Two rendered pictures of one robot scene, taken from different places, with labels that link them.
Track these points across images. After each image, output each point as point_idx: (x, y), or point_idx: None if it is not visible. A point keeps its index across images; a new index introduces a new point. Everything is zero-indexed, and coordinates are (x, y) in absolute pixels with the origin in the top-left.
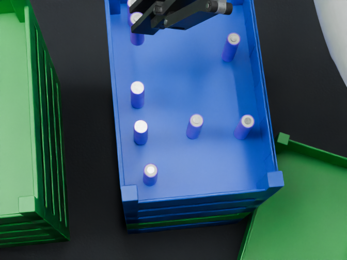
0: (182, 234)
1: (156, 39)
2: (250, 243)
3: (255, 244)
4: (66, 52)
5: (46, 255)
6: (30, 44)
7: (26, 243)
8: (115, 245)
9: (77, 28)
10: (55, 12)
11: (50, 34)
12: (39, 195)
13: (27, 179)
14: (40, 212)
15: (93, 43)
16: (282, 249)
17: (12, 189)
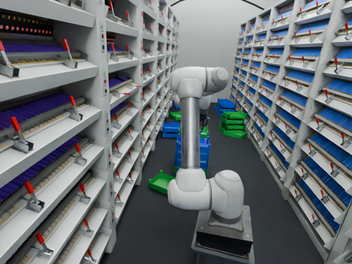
0: (173, 174)
1: (201, 145)
2: (169, 180)
3: (168, 181)
4: (210, 168)
5: (174, 162)
6: (200, 134)
7: None
8: (174, 168)
9: (215, 170)
10: (218, 168)
11: (213, 167)
12: (180, 133)
13: None
14: (178, 133)
15: (211, 171)
16: (166, 184)
17: None
